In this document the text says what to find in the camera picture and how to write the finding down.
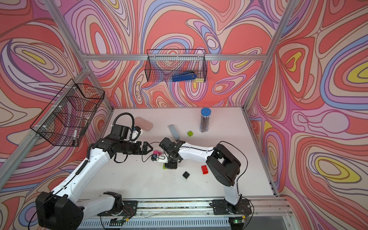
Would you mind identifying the yellow item in basket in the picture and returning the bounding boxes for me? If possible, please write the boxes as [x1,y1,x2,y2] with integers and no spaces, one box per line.
[193,79,205,83]

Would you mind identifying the blue and cream stapler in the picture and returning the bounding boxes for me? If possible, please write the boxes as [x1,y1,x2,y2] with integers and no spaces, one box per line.
[169,125,180,142]

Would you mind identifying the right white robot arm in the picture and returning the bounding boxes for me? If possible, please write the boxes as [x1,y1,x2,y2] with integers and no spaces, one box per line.
[159,138,241,206]

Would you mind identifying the blue stapler in basket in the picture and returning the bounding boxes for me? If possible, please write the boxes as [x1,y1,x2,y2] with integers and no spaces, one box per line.
[172,71,197,82]

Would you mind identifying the blue lid pencil tube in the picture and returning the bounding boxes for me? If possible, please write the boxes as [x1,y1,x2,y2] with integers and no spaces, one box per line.
[200,108,211,133]

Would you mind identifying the back wire basket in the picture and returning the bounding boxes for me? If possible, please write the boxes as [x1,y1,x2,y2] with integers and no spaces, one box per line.
[145,48,208,82]

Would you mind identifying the pink lego brick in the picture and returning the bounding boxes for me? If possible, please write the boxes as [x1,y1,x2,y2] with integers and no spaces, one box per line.
[153,150,161,156]

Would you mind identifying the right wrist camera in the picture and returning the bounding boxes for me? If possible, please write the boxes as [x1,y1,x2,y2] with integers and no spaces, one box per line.
[151,154,168,163]

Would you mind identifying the marker pen in basket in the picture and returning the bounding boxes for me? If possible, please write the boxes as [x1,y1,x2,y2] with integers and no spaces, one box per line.
[72,129,77,146]

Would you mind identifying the pink glasses case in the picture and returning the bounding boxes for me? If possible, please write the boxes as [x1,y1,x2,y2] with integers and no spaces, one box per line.
[135,117,153,132]

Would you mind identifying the black lego brick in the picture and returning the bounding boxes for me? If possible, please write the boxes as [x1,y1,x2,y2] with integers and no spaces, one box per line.
[183,172,190,179]

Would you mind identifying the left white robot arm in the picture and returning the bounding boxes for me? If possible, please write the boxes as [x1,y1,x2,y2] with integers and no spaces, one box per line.
[35,139,153,230]

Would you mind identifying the wire basket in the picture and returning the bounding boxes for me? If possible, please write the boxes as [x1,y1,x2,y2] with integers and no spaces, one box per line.
[145,48,208,82]
[30,80,105,147]

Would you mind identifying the red lego brick right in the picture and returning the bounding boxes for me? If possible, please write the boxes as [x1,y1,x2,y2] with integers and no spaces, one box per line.
[201,165,209,175]

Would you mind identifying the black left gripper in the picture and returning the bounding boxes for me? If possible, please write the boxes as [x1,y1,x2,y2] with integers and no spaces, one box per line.
[119,141,154,155]

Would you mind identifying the left wire basket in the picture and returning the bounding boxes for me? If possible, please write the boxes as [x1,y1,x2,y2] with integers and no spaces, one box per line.
[30,80,105,147]

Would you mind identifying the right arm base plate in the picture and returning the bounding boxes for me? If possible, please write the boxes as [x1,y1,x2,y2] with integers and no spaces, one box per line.
[209,198,253,216]

